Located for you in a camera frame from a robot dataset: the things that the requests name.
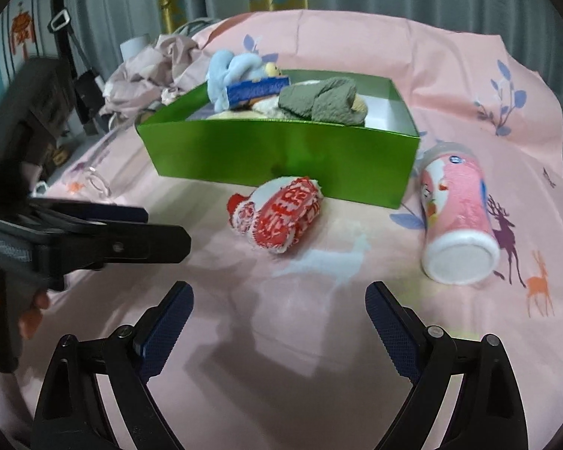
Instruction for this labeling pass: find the black strap with buckle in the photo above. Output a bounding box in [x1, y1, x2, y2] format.
[48, 0, 77, 83]

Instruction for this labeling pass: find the clear glass bottle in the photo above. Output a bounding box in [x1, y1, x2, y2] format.
[81, 163, 112, 198]

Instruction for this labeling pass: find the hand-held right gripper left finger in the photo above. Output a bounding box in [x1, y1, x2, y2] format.
[32, 281, 196, 450]

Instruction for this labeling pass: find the black device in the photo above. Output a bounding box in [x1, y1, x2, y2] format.
[72, 69, 107, 138]

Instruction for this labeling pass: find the pink printed tablecloth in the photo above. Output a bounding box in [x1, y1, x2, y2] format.
[0, 8, 563, 450]

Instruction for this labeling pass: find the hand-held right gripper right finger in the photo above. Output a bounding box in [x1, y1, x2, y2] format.
[364, 281, 532, 450]

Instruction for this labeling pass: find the crumpled beige cloth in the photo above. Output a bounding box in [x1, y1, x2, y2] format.
[98, 33, 203, 119]

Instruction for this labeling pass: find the grey striped fabric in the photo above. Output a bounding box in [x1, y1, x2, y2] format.
[177, 18, 222, 39]

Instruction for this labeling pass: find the red white patterned sock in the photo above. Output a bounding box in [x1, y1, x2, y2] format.
[227, 175, 324, 255]

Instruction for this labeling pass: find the white cylinder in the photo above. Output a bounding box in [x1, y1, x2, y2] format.
[121, 33, 152, 60]

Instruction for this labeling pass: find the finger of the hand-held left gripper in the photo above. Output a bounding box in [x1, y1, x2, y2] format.
[27, 198, 150, 233]
[51, 224, 192, 276]

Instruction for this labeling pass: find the colourful tissue pack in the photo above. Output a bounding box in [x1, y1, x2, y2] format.
[224, 76, 292, 109]

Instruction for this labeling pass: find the pink paper cup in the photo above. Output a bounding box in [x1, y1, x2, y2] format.
[418, 142, 502, 287]

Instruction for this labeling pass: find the grey green fuzzy sock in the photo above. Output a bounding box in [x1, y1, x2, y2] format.
[277, 77, 369, 128]

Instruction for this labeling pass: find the green cardboard box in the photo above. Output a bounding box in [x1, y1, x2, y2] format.
[135, 69, 422, 210]

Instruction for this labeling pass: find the wall poster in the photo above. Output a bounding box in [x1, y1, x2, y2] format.
[6, 0, 41, 63]

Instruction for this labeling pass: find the person's left hand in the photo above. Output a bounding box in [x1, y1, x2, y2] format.
[0, 280, 51, 341]

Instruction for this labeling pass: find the blue elephant plush toy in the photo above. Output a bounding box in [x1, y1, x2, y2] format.
[206, 50, 285, 114]

